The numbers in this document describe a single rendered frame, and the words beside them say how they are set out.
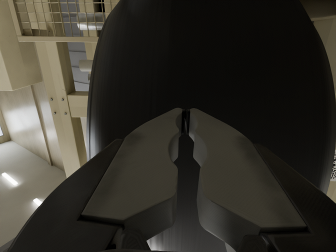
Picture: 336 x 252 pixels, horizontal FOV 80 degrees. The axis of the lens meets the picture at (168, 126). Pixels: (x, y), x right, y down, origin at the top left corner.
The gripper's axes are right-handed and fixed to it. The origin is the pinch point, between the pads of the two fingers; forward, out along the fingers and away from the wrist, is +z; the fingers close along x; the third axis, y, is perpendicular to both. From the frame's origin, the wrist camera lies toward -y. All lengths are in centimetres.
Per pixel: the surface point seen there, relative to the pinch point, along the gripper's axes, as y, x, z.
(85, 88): 216, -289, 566
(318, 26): -1.9, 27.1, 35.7
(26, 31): 3, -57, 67
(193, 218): 13.9, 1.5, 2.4
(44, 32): 4, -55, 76
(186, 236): 16.5, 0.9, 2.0
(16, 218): 616, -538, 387
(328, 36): -0.6, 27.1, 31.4
